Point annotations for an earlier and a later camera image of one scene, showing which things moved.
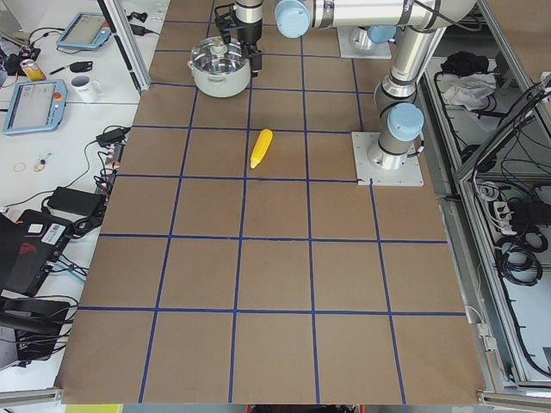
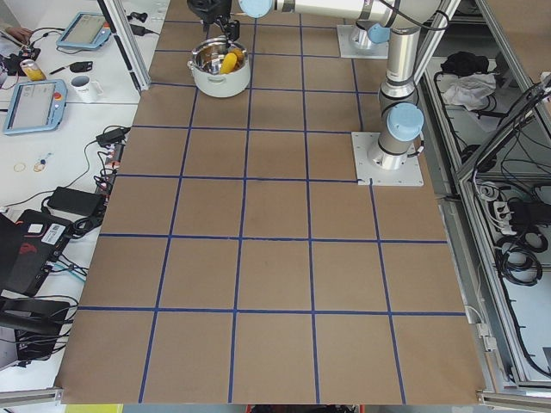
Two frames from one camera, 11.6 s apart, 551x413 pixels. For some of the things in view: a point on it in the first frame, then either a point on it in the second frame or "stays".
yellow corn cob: (261, 146) → (228, 64)
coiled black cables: (517, 259) stays
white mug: (87, 90) stays
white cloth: (469, 90) stays
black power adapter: (77, 201) stays
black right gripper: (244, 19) → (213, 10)
